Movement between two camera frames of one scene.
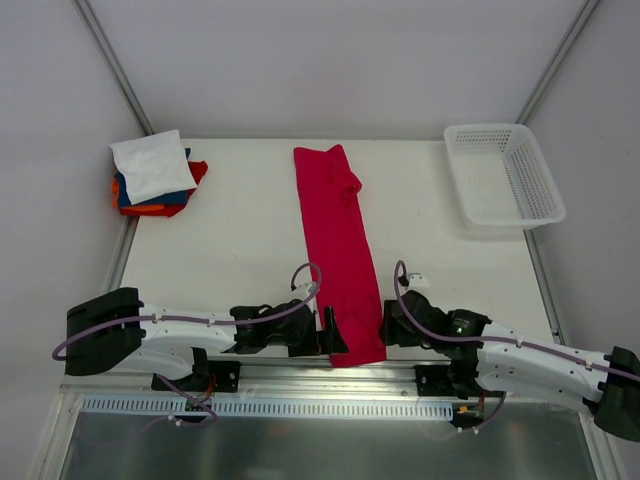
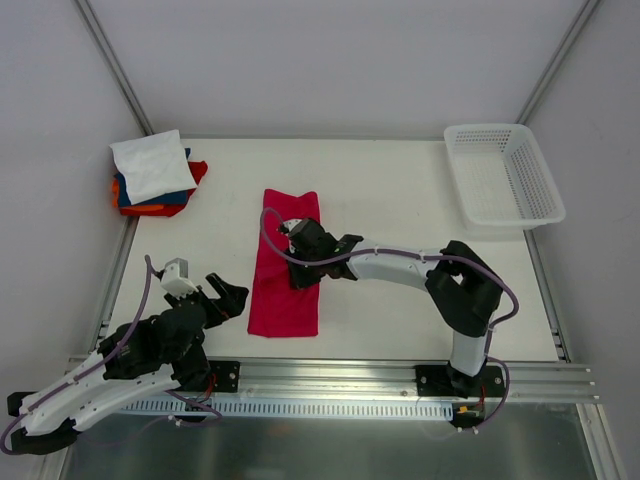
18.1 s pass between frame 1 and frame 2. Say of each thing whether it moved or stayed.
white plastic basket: stayed
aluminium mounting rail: stayed
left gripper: moved
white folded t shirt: stayed
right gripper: moved
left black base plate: stayed
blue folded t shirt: stayed
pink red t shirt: moved
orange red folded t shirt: stayed
